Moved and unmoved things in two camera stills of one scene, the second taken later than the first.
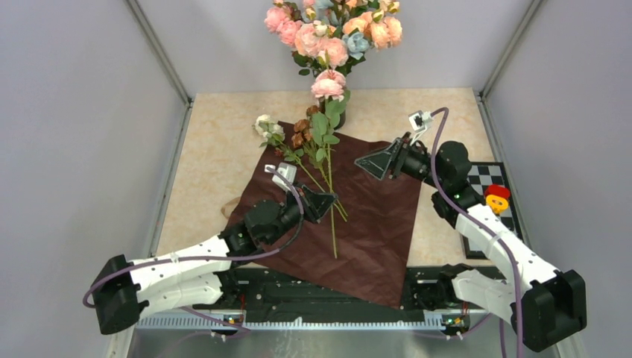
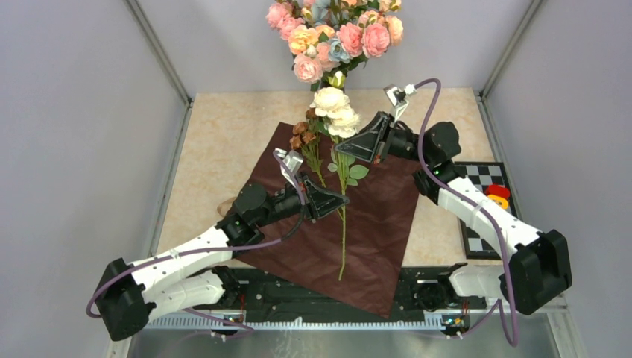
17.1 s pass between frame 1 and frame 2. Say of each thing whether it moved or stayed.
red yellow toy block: stayed
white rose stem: moved
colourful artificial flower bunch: stayed
